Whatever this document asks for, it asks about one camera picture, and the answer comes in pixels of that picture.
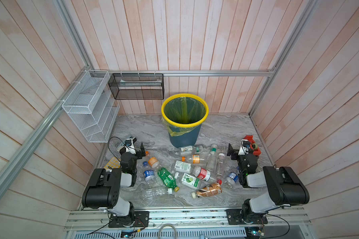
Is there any clear bottle by bin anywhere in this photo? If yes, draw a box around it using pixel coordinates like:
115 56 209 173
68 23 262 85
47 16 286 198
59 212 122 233
179 145 204 155

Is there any yellow keypad calculator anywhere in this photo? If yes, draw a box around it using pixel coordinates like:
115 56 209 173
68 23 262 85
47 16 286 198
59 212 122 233
104 157 121 170

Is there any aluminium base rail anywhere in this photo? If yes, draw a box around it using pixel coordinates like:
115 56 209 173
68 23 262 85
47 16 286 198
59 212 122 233
64 207 317 239

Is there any red tape dispenser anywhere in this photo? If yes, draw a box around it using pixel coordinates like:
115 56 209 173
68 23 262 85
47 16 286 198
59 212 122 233
244 135 261 157

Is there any teal bin with yellow rim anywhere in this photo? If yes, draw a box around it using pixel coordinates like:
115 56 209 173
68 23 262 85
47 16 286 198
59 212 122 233
161 93 210 149

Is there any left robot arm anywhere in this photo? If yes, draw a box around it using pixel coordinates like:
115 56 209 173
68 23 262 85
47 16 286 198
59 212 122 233
81 144 146 228

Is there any brown tea bottle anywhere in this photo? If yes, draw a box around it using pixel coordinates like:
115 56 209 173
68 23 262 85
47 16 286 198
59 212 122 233
191 183 222 199

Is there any green cap clear bottle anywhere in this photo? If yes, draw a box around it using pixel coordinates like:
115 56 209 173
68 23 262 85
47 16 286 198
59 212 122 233
206 144 218 171

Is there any black wire mesh basket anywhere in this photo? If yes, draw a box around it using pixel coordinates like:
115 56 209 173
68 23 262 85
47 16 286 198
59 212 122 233
108 73 164 100

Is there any crushed clear plastic bottle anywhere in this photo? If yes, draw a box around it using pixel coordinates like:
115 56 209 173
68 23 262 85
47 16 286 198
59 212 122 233
140 187 173 200

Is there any blue label water bottle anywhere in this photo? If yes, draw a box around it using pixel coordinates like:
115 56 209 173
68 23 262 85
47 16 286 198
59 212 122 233
143 161 156 184

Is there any green plastic bottle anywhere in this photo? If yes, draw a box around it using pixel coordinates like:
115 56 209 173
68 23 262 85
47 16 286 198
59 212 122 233
157 167 179 192

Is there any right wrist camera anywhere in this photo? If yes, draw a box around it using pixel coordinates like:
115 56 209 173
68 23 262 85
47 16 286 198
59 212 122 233
238 139 254 155

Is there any white cap clear bottle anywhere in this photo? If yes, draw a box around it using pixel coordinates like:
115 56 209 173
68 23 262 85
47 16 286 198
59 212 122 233
216 153 225 178

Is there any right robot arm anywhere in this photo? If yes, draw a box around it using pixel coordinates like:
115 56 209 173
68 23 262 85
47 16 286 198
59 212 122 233
226 139 310 225

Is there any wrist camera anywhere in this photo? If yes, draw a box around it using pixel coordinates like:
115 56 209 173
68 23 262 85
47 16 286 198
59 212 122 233
238 139 254 155
125 137 137 154

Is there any yellow-green plastic bin liner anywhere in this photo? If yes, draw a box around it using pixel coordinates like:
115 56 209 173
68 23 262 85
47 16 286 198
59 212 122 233
161 96 207 137

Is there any horizontal aluminium wall rail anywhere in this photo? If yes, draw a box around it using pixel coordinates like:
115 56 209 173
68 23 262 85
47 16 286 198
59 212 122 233
107 70 275 77

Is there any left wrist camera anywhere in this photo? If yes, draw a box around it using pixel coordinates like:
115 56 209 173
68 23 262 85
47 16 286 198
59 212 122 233
125 137 137 154

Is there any orange label clear bottle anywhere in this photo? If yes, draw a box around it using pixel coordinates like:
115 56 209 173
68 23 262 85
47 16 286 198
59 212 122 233
181 154 206 164

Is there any white wire mesh shelf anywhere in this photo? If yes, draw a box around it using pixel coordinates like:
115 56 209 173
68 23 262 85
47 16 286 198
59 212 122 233
63 70 120 143

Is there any lime label white bottle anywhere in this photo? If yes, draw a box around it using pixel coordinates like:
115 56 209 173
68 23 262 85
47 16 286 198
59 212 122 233
174 172 201 190

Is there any red label clear bottle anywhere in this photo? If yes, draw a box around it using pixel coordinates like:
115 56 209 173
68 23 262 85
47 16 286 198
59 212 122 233
192 165 222 185

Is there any white label square bottle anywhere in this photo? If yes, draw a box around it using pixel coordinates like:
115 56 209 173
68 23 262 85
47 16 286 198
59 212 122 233
174 160 192 174

